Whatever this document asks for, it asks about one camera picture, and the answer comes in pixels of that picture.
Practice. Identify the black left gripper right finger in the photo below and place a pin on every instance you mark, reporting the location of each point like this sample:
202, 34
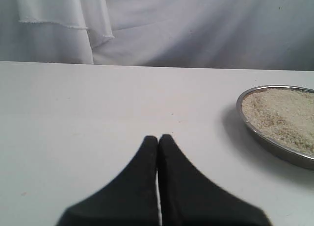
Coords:
188, 198

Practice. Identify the white fabric backdrop curtain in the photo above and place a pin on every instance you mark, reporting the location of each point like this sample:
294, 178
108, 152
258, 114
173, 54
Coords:
240, 34

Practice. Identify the round steel rice plate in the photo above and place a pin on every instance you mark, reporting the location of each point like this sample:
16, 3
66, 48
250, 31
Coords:
281, 119

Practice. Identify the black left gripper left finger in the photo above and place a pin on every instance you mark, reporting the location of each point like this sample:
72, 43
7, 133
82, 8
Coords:
130, 199

